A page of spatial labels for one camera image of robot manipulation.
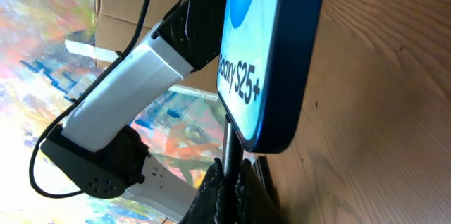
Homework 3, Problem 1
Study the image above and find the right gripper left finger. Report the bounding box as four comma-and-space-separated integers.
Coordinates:
179, 158, 226, 224

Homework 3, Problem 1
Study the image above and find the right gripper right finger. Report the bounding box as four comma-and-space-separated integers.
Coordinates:
235, 159, 285, 224

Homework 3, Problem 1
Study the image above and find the black USB charging cable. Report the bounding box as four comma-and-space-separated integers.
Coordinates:
221, 114, 245, 224

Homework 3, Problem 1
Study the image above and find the blue Samsung Galaxy smartphone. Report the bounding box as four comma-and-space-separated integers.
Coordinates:
217, 0, 322, 154

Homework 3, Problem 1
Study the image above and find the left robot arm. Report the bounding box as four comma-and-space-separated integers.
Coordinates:
35, 0, 226, 221

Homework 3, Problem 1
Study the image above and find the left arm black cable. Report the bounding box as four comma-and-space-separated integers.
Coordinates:
28, 0, 159, 199

